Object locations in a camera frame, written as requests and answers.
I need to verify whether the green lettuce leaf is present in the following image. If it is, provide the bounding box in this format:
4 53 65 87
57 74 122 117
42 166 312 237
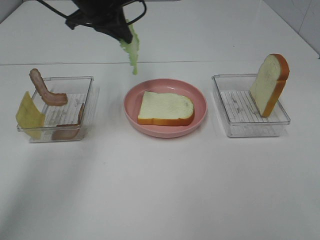
119 24 140 75

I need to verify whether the yellow cheese slice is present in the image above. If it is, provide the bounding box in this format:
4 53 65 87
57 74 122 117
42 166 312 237
15 91 45 140

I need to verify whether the clear left ingredient container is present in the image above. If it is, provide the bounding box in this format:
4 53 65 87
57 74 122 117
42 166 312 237
17 76 99 143

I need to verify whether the pink round plate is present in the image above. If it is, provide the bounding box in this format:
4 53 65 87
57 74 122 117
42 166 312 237
123 78 208 138

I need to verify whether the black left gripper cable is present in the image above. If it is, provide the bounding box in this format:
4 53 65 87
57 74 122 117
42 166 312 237
37 0 148 26

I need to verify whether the bacon strip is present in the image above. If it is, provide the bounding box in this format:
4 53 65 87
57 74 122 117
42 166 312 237
29 68 68 106
51 104 85 141

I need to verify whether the clear right bread container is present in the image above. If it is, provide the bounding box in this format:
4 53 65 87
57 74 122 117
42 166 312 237
211 73 291 138

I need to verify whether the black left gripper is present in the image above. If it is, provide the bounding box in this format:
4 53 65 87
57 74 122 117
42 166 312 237
65 0 133 44

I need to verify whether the bread slice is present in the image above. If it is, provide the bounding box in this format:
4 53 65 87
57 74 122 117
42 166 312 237
249 53 290 117
137 91 195 126

